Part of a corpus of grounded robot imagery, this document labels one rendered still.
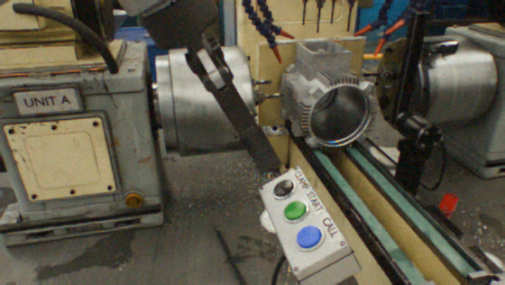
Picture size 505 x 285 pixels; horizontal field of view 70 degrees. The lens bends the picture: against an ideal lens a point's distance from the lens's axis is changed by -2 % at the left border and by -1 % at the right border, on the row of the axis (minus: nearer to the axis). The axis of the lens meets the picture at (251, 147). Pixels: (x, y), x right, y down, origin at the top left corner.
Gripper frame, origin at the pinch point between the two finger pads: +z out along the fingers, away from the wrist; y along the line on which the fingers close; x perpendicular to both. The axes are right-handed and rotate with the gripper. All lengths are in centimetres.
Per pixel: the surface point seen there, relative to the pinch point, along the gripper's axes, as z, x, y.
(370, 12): 200, -251, 513
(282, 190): 7.5, 0.2, -0.9
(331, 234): 8.2, -2.2, -11.2
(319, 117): 31, -18, 47
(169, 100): -0.7, 11.6, 32.0
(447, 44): 24, -52, 37
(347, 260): 10.3, -2.3, -13.6
